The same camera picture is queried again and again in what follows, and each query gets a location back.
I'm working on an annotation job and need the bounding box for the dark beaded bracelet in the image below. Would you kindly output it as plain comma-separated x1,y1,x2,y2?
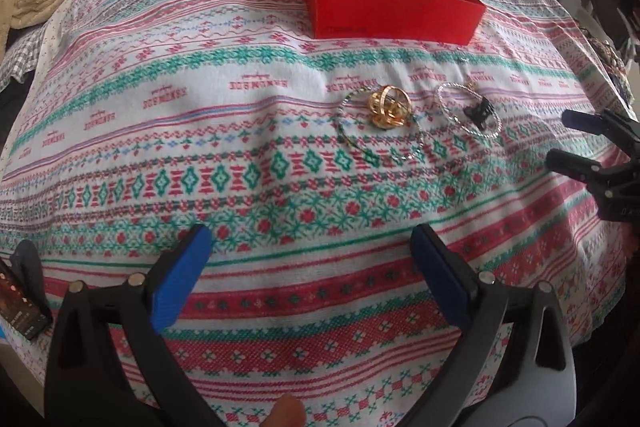
335,82,426,168

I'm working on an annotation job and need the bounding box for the left hand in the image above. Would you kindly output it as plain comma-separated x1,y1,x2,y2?
260,395,306,427

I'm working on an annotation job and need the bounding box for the red jewelry box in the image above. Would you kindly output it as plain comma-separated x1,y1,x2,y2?
305,0,486,46

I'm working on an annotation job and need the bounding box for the crystal rhinestone bracelet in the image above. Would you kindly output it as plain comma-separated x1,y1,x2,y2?
435,81,504,140

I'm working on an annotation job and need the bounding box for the black hair claw clip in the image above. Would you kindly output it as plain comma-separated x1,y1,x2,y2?
463,96,497,131

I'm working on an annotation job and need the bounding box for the patterned knit bedspread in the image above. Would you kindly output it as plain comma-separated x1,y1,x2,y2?
1,0,637,426

